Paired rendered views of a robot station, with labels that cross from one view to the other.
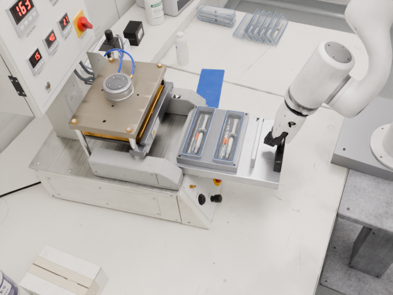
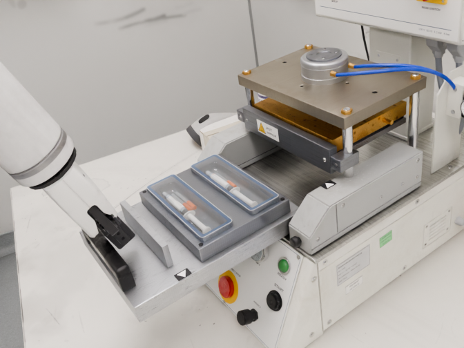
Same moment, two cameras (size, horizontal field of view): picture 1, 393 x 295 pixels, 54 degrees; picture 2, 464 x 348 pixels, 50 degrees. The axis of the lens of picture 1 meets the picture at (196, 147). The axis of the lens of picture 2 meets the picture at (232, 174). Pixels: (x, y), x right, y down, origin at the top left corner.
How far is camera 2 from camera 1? 134 cm
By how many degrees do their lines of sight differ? 87
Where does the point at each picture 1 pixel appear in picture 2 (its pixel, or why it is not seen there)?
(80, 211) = not seen: hidden behind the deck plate
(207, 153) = (190, 178)
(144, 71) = (349, 97)
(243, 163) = (145, 216)
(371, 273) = not seen: outside the picture
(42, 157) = not seen: hidden behind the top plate
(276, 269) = (75, 290)
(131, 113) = (271, 77)
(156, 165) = (225, 135)
